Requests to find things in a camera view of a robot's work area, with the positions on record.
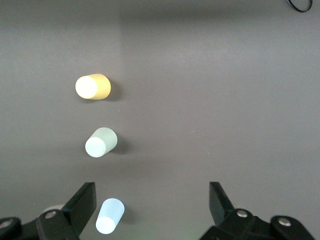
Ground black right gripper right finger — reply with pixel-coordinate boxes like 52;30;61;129
199;181;316;240

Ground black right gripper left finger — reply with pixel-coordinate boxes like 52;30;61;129
0;181;97;240

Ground pale green plastic cup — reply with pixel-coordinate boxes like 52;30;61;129
84;127;119;158

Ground yellow plastic cup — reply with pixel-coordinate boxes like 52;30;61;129
75;73;112;101

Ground light blue plastic cup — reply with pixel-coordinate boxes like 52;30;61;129
95;197;126;235

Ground dark grey table cloth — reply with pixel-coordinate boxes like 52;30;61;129
0;0;320;240

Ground thin black loose cable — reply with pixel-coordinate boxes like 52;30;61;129
286;0;314;13

